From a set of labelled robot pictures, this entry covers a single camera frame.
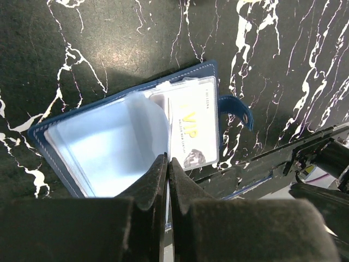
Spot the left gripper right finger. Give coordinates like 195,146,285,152
168,159,340,261

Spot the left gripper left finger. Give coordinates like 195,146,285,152
1,154,168,261

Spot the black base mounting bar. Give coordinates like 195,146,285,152
196,123,348,247

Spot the white VIP credit card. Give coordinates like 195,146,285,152
147,76,220,171

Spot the blue card holder wallet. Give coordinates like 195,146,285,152
28,61,254,198

